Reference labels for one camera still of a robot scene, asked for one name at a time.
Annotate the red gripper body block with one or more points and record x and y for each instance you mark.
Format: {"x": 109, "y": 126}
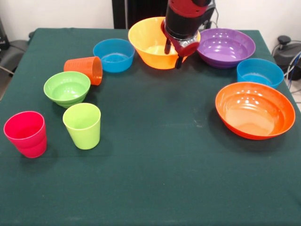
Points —
{"x": 187, "y": 50}

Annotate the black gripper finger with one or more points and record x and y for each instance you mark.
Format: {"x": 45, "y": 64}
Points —
{"x": 167, "y": 47}
{"x": 178, "y": 62}

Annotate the orange plastic bowl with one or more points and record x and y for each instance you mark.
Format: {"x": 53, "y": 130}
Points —
{"x": 150, "y": 40}

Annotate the orange-red plastic cup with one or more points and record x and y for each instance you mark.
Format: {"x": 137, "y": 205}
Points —
{"x": 80, "y": 66}

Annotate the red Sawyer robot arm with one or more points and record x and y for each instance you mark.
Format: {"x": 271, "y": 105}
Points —
{"x": 183, "y": 21}

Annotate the purple plastic bowl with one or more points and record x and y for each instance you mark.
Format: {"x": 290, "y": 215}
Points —
{"x": 225, "y": 47}

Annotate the blue plastic bowl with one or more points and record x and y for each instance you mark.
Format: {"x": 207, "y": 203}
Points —
{"x": 258, "y": 70}
{"x": 113, "y": 58}

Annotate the red-orange plastic bowl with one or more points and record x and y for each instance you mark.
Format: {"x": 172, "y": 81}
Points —
{"x": 254, "y": 113}

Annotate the green plastic bowl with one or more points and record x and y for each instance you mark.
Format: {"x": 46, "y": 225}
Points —
{"x": 67, "y": 89}

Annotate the green plastic cup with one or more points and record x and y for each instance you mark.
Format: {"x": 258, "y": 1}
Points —
{"x": 82, "y": 131}

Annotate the dark green tablecloth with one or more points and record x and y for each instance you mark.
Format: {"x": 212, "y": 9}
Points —
{"x": 150, "y": 188}

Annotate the crimson pink plastic cup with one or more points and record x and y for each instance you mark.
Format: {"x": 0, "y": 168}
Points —
{"x": 26, "y": 136}

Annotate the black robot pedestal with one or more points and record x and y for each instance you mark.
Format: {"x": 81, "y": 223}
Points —
{"x": 141, "y": 11}

